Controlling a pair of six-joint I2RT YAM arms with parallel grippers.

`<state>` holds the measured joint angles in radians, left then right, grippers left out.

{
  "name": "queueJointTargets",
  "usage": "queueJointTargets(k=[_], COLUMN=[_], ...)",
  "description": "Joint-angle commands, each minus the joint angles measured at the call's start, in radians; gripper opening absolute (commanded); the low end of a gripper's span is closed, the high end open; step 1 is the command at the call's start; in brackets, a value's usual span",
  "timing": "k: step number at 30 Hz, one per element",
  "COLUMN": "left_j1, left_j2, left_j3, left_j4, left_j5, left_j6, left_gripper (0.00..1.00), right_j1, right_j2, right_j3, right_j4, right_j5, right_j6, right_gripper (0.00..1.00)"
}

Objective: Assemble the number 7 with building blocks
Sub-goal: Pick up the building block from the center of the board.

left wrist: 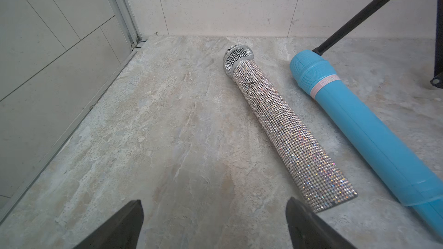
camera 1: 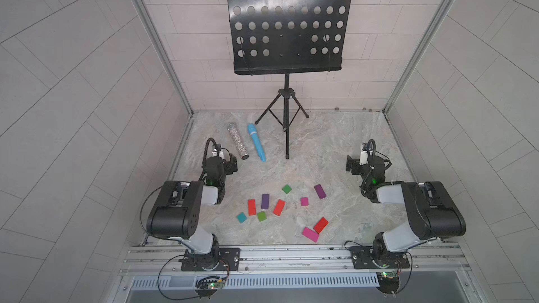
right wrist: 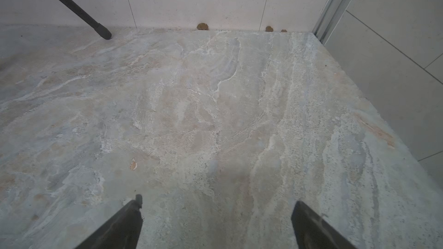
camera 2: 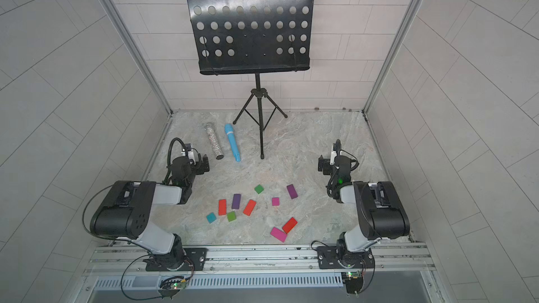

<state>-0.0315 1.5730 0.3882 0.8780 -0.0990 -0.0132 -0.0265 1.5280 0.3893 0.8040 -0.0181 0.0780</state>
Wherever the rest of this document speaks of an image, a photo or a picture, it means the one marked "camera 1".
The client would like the teal square block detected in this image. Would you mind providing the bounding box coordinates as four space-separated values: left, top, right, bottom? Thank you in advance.
237 213 248 224

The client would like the green square block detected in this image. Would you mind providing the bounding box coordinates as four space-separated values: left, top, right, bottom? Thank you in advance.
282 185 292 194

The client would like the aluminium front rail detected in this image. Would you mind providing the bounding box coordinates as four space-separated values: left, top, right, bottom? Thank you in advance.
119 243 470 276

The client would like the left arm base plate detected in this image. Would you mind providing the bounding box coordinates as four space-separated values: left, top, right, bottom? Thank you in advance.
181 248 241 272

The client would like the magenta rectangular block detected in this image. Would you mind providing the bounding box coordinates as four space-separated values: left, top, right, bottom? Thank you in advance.
302 227 319 243

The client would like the blue microphone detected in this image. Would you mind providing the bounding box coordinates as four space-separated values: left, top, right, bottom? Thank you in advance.
248 123 266 162

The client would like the circuit board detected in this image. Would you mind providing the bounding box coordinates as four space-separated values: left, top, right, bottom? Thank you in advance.
376 272 401 295
195 276 226 298

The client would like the black perforated music stand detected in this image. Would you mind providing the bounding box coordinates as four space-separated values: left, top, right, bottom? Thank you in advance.
227 0 351 133

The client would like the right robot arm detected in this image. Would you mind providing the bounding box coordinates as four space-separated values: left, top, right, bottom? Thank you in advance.
345 139 466 269

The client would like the dark purple upright block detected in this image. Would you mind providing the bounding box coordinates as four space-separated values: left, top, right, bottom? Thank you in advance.
261 194 270 210

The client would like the green block lower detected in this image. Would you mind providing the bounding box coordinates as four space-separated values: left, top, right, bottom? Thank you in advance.
257 211 267 222

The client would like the purple rectangular block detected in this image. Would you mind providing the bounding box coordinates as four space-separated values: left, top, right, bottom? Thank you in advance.
314 185 327 199

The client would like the right circuit board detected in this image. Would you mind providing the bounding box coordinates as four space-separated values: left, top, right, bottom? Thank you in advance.
376 272 401 295

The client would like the left black cable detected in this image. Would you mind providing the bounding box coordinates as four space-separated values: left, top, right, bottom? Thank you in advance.
138 184 230 302

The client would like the glittery silver microphone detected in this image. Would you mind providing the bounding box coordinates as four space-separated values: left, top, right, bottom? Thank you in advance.
227 123 249 160

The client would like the left circuit board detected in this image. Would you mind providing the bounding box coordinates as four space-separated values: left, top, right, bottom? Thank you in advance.
195 276 226 298

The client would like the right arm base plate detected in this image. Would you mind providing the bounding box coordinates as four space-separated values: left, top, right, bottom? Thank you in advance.
349 245 411 270

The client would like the red block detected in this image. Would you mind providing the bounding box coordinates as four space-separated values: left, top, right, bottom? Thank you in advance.
273 199 286 216
313 217 328 234
248 199 257 216

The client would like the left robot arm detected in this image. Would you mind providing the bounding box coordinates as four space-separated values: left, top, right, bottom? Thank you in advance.
139 137 238 271

